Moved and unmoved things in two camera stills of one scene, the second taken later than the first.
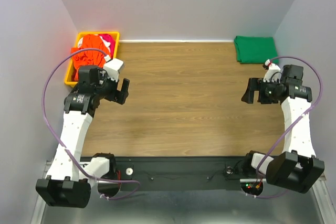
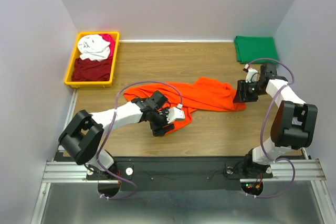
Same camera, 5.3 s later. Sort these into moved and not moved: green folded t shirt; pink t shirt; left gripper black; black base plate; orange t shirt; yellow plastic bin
Moved: orange t shirt; left gripper black
Not moved: black base plate; pink t shirt; yellow plastic bin; green folded t shirt
